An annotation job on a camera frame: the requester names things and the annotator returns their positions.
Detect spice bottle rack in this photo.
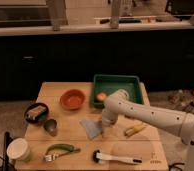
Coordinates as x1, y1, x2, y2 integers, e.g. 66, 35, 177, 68
168, 89, 194, 114

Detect black stand at left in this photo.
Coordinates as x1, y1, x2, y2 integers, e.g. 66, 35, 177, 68
2, 132, 15, 171

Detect white black dish brush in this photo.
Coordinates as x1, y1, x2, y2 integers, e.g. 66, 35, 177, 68
92, 150, 142, 165

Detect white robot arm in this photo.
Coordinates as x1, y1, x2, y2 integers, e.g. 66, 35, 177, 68
102, 89, 194, 171

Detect green plastic tray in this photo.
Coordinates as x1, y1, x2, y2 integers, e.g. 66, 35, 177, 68
90, 74, 143, 109

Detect yellow banana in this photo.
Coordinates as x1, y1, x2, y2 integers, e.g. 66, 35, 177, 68
124, 123, 146, 137

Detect black bowl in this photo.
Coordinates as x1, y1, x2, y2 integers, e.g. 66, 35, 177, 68
24, 103, 49, 124

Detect orange fruit in tray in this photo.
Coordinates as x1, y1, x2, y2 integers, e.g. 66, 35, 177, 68
96, 92, 107, 102

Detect green pepper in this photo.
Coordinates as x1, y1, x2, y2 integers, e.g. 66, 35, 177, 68
45, 144, 75, 154

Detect white lidded cup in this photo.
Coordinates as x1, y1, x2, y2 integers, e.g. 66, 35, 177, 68
6, 138, 31, 162

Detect red bowl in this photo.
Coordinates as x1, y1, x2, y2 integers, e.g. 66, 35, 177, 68
60, 89, 85, 110

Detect small dark metal cup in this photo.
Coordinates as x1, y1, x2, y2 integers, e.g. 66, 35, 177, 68
43, 119, 57, 136

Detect brown sponge block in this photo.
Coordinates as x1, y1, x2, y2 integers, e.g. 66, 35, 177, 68
27, 106, 46, 119

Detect grey blue towel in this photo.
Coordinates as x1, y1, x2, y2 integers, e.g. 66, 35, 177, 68
80, 120, 103, 140

